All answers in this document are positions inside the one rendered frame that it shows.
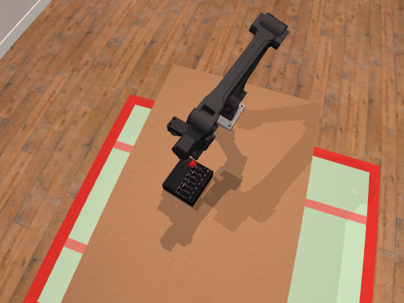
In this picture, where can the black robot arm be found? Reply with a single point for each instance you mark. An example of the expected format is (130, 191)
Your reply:
(224, 100)

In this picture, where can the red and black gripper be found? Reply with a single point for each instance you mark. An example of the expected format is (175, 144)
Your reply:
(202, 146)

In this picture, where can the black lighting desk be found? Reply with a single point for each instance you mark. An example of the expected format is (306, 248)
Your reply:
(187, 183)

